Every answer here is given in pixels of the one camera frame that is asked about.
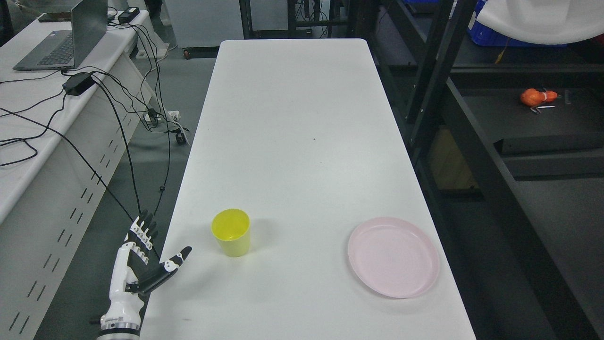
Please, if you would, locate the black metal shelf rack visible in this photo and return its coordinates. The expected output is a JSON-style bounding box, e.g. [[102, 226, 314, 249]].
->
[[372, 0, 603, 340]]

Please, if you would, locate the white power strip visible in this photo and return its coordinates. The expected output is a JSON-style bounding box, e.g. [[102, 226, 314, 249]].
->
[[140, 109, 191, 146]]

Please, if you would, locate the pink plastic plate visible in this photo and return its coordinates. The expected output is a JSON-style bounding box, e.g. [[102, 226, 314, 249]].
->
[[347, 217, 440, 299]]

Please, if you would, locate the orange toy figure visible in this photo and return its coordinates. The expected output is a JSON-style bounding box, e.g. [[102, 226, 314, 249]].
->
[[520, 88, 559, 107]]

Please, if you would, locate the black cable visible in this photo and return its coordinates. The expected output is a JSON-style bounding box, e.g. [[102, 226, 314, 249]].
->
[[91, 71, 143, 214]]

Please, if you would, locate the yellow plastic cup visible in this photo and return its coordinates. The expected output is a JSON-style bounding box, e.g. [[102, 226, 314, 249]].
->
[[211, 209, 251, 257]]

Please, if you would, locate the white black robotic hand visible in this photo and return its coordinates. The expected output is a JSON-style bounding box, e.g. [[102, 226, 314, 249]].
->
[[99, 210, 192, 331]]

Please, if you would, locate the black power adapter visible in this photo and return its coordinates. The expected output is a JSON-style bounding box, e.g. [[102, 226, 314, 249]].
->
[[62, 72, 96, 96]]

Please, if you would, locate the white side desk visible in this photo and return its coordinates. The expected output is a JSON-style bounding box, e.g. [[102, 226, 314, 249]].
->
[[0, 11, 155, 340]]

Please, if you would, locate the grey laptop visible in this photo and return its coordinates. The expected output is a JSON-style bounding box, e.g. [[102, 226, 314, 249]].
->
[[13, 0, 108, 71]]

